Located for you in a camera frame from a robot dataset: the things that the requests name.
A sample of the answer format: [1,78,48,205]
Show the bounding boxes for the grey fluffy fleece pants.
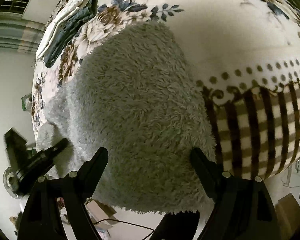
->
[36,22,215,213]

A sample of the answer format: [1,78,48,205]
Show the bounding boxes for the cardboard box on floor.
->
[85,199,117,230]

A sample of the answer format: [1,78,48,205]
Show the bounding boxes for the striped window curtain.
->
[0,0,46,54]

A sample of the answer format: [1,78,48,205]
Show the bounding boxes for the folded dark denim jeans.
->
[43,0,98,68]

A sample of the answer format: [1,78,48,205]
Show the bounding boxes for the floral plush bed blanket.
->
[32,0,300,179]

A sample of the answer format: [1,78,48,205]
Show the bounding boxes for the folded cream cloth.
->
[36,0,89,60]

